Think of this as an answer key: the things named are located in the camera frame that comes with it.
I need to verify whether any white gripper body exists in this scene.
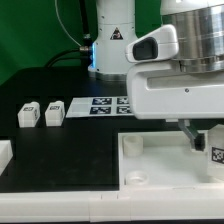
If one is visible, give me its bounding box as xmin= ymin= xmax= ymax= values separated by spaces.
xmin=125 ymin=25 xmax=224 ymax=120

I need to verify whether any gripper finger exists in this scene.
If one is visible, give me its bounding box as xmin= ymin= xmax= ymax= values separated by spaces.
xmin=178 ymin=119 xmax=205 ymax=151

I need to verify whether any white square table top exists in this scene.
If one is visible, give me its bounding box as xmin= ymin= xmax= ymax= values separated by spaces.
xmin=118 ymin=131 xmax=224 ymax=190

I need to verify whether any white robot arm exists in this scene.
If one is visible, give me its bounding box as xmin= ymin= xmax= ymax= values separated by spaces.
xmin=89 ymin=0 xmax=224 ymax=151

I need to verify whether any tag sheet with markers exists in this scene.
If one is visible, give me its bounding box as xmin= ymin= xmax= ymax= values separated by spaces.
xmin=66 ymin=96 xmax=132 ymax=118

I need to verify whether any black cable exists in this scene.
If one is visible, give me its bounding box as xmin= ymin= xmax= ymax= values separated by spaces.
xmin=44 ymin=0 xmax=94 ymax=68

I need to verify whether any white front rail fixture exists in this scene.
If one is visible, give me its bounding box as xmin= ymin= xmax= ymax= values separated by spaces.
xmin=0 ymin=187 xmax=224 ymax=223

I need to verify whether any thin white cable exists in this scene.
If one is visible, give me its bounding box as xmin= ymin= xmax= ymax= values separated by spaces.
xmin=54 ymin=0 xmax=84 ymax=48

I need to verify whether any white left bracket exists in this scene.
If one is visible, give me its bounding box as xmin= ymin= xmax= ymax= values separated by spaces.
xmin=0 ymin=140 xmax=13 ymax=176

